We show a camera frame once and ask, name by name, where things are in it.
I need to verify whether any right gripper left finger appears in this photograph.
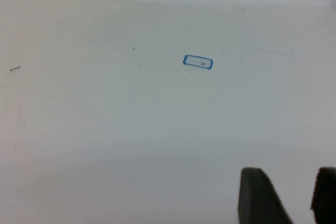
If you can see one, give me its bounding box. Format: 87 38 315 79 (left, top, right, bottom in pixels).
237 167 294 224

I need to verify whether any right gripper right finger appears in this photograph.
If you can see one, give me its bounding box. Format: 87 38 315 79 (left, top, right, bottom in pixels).
310 166 336 224

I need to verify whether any blue outlined rectangular marker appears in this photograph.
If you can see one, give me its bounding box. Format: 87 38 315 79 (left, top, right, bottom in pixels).
182 54 214 70

